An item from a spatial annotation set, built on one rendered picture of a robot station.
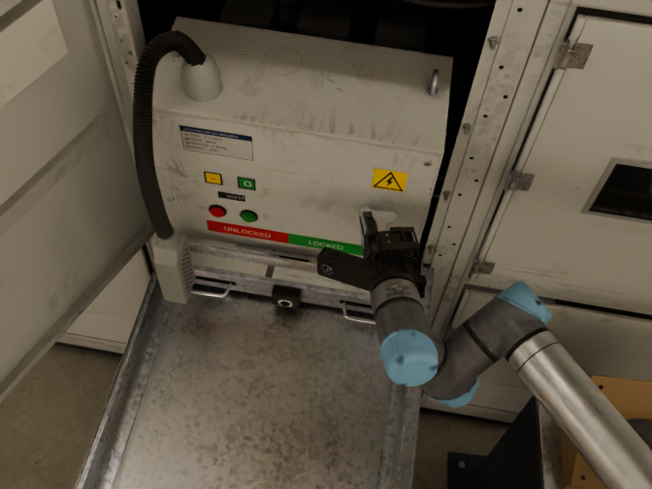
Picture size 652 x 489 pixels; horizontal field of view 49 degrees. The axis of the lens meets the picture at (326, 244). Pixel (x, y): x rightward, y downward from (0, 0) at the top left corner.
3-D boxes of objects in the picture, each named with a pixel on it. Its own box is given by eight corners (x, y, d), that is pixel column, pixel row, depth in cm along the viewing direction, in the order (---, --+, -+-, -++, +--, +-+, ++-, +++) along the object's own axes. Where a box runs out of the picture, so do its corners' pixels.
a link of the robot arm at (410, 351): (407, 399, 102) (374, 372, 97) (394, 341, 110) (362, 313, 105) (454, 374, 99) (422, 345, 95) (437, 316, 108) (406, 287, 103)
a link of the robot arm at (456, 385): (508, 376, 107) (472, 342, 101) (450, 421, 109) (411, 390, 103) (484, 342, 113) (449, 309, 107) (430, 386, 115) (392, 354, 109)
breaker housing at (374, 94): (404, 304, 150) (445, 151, 110) (175, 265, 153) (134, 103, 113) (425, 128, 178) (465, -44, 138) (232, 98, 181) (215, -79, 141)
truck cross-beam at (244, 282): (410, 320, 153) (414, 307, 148) (166, 278, 156) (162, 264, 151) (412, 300, 156) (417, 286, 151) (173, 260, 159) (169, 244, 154)
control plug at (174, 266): (186, 305, 143) (175, 258, 129) (163, 301, 143) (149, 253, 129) (197, 272, 147) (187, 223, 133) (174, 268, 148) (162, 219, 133)
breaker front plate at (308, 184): (401, 308, 150) (440, 159, 110) (177, 269, 153) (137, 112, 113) (401, 302, 151) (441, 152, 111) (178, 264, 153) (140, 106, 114)
